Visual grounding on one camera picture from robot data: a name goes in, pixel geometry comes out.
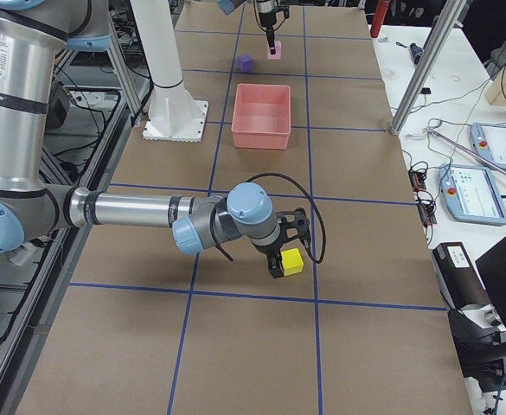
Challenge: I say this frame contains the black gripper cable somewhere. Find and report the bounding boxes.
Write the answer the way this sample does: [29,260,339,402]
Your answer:
[244,173,327,264]

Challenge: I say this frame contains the purple block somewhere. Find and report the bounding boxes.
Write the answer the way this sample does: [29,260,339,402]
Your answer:
[237,54,254,73]

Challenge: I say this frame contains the pink plastic bin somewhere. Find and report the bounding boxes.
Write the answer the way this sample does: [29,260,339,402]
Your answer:
[231,83,291,150]

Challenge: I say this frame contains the black box with label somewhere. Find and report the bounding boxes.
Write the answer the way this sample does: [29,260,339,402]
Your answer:
[432,242,490,310]

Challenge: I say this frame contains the white camera post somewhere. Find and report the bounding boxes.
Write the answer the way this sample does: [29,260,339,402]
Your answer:
[131,0,208,143]

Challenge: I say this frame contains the metal rod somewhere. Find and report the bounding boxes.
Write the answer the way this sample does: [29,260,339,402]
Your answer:
[426,127,506,176]

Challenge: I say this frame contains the aluminium frame post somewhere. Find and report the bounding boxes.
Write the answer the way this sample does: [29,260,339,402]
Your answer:
[389,0,467,136]

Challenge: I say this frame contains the yellow block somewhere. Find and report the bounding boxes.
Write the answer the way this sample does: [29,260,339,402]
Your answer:
[281,248,304,277]

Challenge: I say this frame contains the pink block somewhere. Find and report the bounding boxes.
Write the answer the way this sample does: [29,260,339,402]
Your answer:
[266,41,282,60]

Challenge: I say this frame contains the teach pendant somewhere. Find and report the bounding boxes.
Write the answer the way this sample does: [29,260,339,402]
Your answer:
[439,163,506,226]
[470,123,506,170]

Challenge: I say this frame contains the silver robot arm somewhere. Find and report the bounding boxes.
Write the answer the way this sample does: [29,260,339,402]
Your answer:
[0,1,311,278]
[216,0,290,59]

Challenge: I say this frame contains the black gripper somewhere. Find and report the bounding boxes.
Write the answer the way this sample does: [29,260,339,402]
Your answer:
[258,10,290,54]
[252,207,310,278]

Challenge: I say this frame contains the lower teach pendant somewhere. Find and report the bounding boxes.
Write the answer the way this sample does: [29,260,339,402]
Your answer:
[439,163,506,226]

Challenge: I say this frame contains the red cylinder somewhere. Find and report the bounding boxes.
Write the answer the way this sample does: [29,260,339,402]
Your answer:
[370,0,390,39]

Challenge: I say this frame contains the upper teach pendant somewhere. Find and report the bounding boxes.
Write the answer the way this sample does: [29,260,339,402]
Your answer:
[470,123,506,170]

